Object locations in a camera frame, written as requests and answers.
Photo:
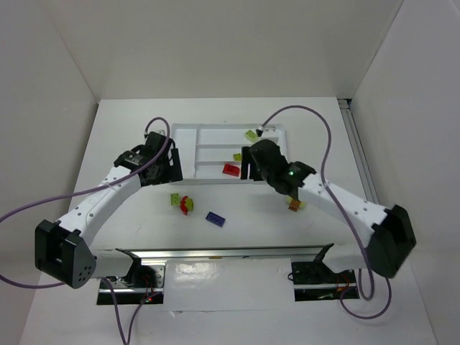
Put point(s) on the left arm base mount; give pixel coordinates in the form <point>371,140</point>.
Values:
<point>150,285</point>

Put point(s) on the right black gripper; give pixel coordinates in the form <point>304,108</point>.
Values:
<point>246,163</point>

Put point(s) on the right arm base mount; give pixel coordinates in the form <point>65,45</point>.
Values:
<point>315,282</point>

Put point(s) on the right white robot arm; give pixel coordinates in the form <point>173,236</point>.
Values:
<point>384,236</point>

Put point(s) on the red sloped lego brick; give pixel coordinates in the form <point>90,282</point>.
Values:
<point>231,170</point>

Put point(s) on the aluminium rail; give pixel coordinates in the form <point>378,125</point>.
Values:
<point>358,150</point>
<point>227,253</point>

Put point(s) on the white divided sorting tray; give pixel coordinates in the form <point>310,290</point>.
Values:
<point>204,149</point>

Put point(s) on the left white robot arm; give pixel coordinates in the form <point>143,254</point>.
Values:
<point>62,248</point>

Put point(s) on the orange lego brick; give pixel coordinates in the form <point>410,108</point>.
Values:
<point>294,205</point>

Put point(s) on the blue lego brick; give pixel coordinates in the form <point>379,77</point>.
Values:
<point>215,219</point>

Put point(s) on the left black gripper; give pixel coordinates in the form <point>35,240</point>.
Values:
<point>175,165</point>

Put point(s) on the aluminium right side rail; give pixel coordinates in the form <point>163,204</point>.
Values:
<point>358,150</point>

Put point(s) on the aluminium front rail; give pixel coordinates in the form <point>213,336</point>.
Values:
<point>227,253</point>

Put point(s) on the red curved lego piece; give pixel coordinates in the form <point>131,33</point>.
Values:
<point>183,209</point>

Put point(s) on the small green lego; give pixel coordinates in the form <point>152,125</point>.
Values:
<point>190,205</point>

